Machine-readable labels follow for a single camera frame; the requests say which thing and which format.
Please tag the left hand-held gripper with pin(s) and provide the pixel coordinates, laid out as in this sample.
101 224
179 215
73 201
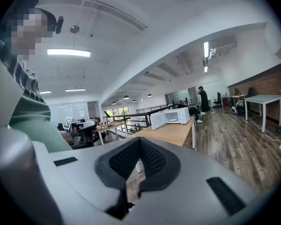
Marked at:
68 123

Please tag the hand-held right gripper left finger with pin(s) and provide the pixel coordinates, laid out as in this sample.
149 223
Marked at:
101 170

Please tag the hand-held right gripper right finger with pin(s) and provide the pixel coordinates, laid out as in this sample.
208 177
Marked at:
173 170

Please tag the white microwave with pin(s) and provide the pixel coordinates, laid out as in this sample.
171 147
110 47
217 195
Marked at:
182 115

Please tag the person's left forearm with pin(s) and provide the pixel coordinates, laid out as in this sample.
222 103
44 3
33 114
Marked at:
66 137

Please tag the light wooden desk white legs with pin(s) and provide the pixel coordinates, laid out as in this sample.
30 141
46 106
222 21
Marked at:
112 125

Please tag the green t-shirt with black print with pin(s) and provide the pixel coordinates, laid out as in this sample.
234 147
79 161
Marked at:
32 116

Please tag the black metal railing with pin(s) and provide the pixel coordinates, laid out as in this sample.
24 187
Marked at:
146 121

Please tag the black office chair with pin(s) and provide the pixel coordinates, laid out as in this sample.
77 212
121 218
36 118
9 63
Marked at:
218 97

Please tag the white floor fan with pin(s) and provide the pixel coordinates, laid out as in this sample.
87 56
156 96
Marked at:
234 110

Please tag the silver ceiling dome fixture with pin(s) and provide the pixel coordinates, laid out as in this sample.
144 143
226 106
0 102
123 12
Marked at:
74 29

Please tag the small white desk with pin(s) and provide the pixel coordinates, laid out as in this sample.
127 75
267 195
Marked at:
241 95

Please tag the person's face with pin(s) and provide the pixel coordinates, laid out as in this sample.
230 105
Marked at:
28 36

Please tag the white table with pale top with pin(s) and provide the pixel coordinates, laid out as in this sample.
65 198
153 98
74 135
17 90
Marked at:
262 98

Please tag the black floor stand base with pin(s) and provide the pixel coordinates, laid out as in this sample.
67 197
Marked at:
280 129

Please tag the black head-mounted camera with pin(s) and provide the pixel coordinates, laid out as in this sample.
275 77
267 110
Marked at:
59 24

